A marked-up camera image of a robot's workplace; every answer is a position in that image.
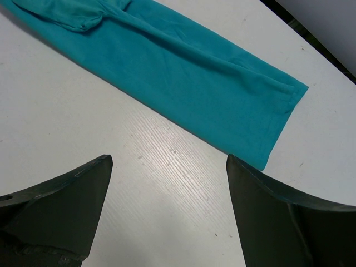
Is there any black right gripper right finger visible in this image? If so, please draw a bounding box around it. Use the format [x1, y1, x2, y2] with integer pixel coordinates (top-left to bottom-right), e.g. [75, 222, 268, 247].
[226, 155, 355, 266]

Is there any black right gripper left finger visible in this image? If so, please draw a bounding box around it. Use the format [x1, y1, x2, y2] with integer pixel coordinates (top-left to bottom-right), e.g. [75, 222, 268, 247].
[1, 155, 113, 266]

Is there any teal t-shirt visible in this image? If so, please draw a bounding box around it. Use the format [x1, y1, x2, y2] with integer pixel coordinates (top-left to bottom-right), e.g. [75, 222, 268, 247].
[2, 1, 308, 170]

